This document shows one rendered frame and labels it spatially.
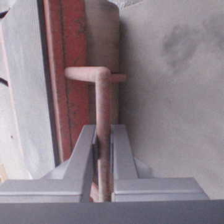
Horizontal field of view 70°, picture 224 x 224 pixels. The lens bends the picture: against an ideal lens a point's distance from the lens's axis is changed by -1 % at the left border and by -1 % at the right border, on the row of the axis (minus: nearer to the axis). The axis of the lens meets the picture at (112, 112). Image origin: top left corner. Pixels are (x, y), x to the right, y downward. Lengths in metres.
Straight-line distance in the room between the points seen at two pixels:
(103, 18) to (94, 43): 0.03
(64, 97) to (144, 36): 0.14
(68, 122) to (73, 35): 0.09
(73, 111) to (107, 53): 0.09
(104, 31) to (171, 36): 0.08
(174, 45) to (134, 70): 0.07
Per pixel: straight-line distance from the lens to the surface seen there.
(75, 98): 0.18
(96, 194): 0.18
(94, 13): 0.22
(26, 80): 0.24
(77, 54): 0.18
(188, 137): 0.22
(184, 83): 0.21
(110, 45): 0.23
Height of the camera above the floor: 0.20
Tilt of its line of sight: 39 degrees down
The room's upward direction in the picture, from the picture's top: 103 degrees counter-clockwise
